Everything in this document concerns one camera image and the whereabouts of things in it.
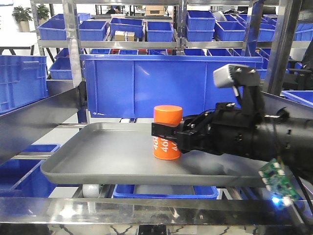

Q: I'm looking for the cardboard box on shelf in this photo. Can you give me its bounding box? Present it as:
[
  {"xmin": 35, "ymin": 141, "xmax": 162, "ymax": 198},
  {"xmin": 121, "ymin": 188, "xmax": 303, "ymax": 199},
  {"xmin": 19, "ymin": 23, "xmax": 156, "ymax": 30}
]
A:
[{"xmin": 114, "ymin": 30, "xmax": 135, "ymax": 42}]

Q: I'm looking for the large blue plastic bin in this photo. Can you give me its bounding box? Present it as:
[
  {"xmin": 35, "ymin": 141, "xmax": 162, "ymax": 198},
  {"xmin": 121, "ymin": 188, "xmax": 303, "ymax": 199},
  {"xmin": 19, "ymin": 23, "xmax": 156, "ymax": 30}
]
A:
[{"xmin": 80, "ymin": 54, "xmax": 263, "ymax": 118}]

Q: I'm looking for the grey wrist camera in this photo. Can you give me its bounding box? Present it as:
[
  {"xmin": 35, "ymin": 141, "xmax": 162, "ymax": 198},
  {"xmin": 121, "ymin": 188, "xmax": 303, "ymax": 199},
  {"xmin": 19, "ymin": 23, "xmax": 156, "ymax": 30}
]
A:
[{"xmin": 213, "ymin": 64, "xmax": 260, "ymax": 88}]

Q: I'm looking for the grey metal tray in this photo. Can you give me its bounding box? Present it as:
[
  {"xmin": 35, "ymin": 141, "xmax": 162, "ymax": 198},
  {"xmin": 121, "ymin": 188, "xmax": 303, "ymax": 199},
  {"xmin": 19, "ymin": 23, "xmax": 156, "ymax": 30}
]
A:
[{"xmin": 41, "ymin": 123, "xmax": 264, "ymax": 188}]

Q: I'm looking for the blue bin under tray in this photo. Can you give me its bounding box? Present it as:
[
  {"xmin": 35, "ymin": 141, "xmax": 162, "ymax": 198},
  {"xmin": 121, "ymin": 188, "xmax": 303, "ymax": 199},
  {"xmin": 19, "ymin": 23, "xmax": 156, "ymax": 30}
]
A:
[{"xmin": 113, "ymin": 184, "xmax": 219, "ymax": 200}]

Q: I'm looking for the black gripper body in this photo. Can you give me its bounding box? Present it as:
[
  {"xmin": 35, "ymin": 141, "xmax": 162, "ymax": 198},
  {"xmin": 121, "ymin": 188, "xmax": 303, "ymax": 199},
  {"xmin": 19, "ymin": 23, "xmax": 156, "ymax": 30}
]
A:
[{"xmin": 176, "ymin": 102, "xmax": 262, "ymax": 155}]

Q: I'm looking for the blue crate at left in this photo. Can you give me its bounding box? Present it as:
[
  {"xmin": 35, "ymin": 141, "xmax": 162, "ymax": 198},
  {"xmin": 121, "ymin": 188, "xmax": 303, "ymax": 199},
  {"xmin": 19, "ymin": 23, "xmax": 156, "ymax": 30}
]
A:
[{"xmin": 0, "ymin": 55, "xmax": 48, "ymax": 113}]

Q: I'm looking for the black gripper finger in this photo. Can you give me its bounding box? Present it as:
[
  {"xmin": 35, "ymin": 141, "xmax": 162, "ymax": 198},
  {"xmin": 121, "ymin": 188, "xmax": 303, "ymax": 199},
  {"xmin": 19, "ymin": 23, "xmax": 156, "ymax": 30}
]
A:
[{"xmin": 151, "ymin": 122, "xmax": 179, "ymax": 138}]

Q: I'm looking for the potted green plant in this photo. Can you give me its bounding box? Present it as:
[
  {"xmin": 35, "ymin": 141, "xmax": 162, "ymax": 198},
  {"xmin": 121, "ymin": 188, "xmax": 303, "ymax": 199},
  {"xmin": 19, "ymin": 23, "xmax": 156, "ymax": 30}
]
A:
[{"xmin": 12, "ymin": 6, "xmax": 32, "ymax": 32}]

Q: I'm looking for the green circuit board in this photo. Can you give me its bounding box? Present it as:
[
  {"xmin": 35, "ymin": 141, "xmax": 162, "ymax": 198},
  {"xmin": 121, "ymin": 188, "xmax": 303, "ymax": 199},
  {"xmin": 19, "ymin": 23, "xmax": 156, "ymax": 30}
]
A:
[{"xmin": 258, "ymin": 158, "xmax": 300, "ymax": 210}]

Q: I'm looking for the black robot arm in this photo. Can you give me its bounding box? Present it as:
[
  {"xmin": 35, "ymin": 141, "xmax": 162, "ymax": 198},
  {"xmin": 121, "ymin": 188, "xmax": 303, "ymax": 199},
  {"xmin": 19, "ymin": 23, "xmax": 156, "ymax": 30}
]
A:
[{"xmin": 152, "ymin": 102, "xmax": 313, "ymax": 172}]

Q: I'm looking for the orange cylindrical capacitor 4680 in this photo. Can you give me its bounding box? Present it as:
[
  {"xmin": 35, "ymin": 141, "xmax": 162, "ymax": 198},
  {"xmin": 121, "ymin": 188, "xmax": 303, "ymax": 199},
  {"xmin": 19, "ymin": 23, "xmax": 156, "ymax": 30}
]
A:
[{"xmin": 153, "ymin": 105, "xmax": 183, "ymax": 160}]

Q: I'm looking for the blue bin lower left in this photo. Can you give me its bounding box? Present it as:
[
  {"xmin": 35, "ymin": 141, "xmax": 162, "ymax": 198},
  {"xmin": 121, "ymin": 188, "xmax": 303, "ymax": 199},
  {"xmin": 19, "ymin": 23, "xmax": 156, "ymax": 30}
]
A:
[{"xmin": 0, "ymin": 143, "xmax": 61, "ymax": 198}]

